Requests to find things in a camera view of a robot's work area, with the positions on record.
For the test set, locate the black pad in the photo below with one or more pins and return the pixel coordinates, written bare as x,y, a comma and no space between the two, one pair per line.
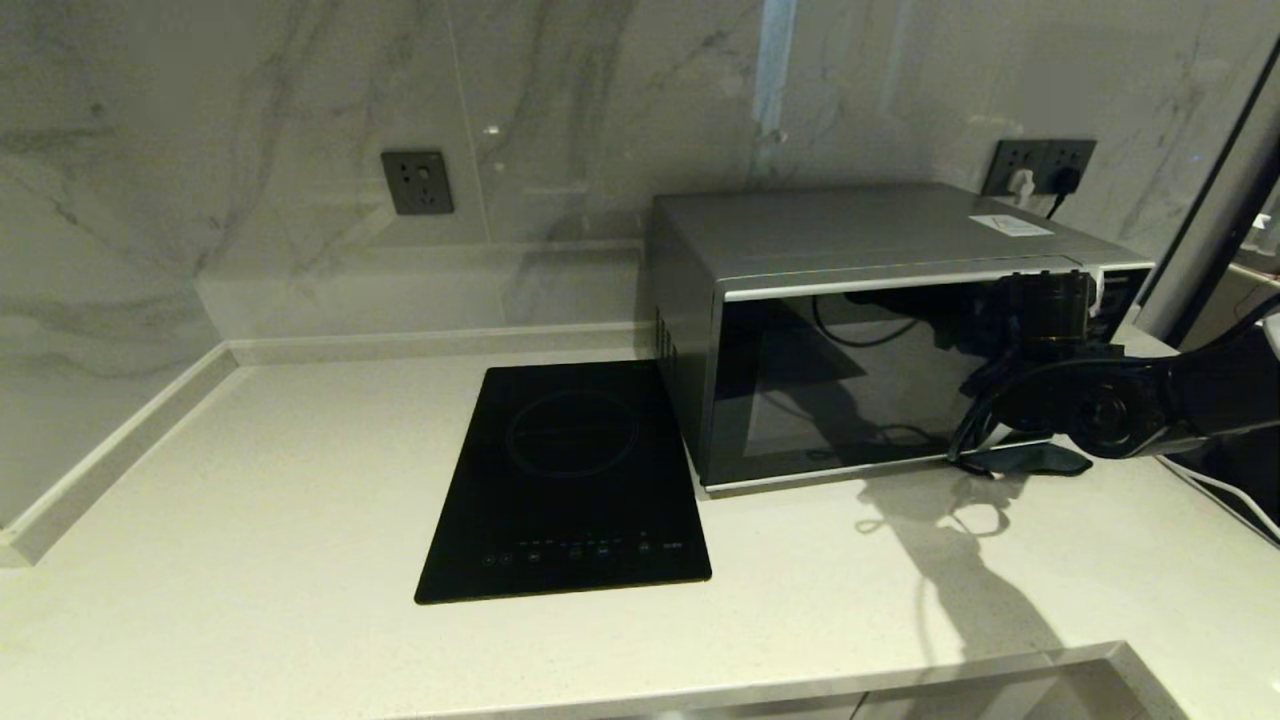
1040,460

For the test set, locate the silver microwave oven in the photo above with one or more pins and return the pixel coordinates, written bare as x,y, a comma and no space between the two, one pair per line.
850,225

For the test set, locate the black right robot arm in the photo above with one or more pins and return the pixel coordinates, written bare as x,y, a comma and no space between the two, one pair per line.
1200,395

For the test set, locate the black power plug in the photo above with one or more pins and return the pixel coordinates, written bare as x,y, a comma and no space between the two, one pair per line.
1066,179

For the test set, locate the dark door frame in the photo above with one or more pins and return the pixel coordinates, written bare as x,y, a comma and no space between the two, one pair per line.
1215,220

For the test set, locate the black induction cooktop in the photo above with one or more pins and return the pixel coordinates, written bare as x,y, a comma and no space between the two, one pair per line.
560,480

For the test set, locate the grey wall socket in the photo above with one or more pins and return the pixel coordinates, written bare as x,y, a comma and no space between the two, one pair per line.
1073,150
1005,152
417,182

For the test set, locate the white paper sticker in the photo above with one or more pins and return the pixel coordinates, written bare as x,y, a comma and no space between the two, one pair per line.
1012,226

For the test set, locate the black glass microwave door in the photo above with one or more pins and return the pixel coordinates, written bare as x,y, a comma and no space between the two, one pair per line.
800,400

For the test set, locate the white power plug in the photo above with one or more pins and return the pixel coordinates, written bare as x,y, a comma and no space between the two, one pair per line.
1021,185

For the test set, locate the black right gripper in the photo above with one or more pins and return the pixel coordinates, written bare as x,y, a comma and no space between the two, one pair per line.
1040,400

